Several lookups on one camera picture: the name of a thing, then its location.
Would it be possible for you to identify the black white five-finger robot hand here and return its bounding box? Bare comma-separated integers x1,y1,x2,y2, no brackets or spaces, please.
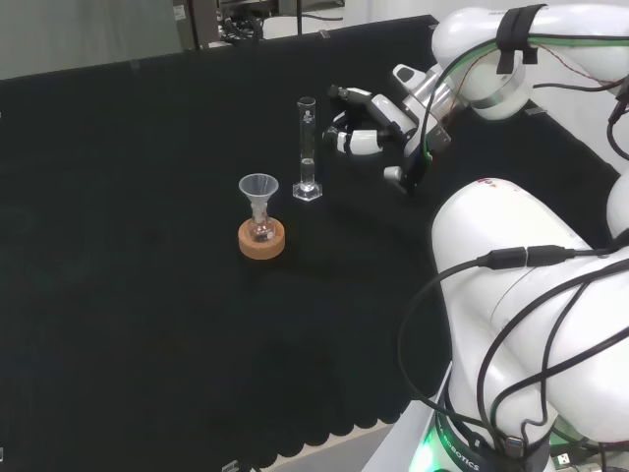
321,84,424,159

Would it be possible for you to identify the clear glass graduated cylinder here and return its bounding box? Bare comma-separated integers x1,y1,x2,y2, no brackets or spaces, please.
292,96,324,203

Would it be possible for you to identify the clear plastic funnel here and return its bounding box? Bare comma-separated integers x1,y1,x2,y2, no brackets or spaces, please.
238,173,280,222

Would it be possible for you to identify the small round-bottom glass flask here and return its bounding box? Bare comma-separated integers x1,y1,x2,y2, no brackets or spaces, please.
248,208,275,244

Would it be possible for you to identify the dark grey cabinet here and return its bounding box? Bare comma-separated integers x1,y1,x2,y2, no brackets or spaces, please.
171,0,220,52

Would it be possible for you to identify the black bench cloth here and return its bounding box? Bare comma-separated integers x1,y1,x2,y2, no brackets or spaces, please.
0,13,621,468

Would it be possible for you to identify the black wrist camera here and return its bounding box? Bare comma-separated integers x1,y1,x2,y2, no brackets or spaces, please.
383,112,453,198

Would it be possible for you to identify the black cable bundle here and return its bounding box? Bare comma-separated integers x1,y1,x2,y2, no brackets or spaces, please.
218,0,266,44

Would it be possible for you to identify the cork ring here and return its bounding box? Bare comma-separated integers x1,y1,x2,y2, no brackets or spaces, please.
238,217,287,259

